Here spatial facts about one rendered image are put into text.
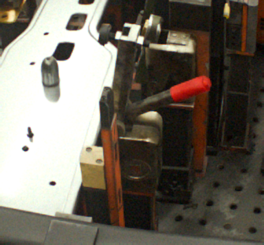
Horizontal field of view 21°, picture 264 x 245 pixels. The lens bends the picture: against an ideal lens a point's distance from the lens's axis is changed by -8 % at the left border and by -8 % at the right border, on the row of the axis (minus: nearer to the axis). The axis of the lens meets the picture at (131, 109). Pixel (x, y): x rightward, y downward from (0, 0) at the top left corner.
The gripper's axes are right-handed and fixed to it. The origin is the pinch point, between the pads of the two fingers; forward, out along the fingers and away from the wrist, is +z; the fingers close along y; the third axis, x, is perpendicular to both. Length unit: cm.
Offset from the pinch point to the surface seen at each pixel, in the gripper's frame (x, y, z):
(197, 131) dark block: -22, -23, 45
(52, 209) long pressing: 14.3, -7.1, 27.5
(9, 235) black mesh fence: 57, -23, -27
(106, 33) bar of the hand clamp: 1.2, -13.6, 6.1
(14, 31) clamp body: -38, 17, 38
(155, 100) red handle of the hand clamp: 1.1, -19.5, 17.0
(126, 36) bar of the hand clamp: 0.1, -15.9, 7.1
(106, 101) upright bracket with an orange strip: 11.6, -15.8, 7.8
